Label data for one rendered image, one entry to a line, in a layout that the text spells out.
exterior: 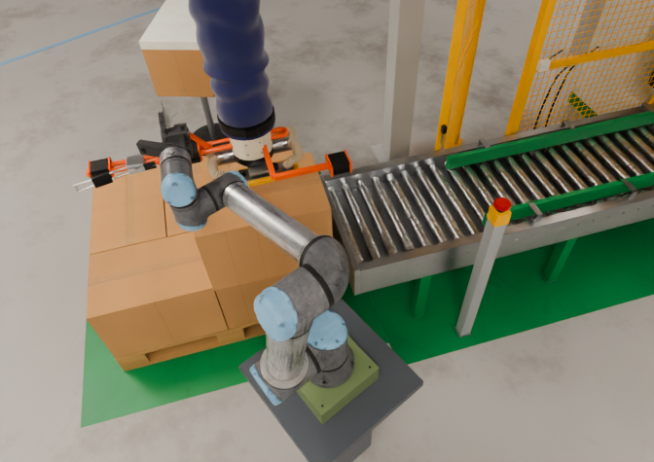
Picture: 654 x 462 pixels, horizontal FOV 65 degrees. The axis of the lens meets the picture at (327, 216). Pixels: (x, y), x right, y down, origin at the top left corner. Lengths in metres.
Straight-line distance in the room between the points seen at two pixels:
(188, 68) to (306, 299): 2.58
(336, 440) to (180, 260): 1.26
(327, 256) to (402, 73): 2.39
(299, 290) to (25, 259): 2.95
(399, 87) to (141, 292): 2.03
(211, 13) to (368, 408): 1.44
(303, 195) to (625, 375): 1.93
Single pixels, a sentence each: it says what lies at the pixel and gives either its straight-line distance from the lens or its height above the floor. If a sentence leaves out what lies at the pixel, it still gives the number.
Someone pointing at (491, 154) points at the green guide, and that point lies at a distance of 3.11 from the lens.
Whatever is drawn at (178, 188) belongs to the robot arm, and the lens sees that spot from 1.46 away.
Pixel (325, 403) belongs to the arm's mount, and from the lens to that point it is 1.88.
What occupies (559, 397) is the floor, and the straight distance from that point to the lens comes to 2.98.
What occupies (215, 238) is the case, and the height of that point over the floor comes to 0.91.
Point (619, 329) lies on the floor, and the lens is 3.32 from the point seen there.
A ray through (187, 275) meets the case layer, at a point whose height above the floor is 0.54.
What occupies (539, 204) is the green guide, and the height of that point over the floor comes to 0.63.
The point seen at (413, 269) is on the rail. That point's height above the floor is 0.49.
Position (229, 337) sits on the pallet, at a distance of 2.94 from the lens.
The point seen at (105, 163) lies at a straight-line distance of 2.18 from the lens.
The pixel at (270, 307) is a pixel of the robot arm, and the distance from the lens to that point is 1.09.
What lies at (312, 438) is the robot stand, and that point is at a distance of 1.93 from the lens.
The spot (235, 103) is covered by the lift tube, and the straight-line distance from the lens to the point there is 1.93.
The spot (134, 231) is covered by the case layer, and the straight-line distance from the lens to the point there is 2.91.
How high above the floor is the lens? 2.57
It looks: 48 degrees down
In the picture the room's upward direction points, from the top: 3 degrees counter-clockwise
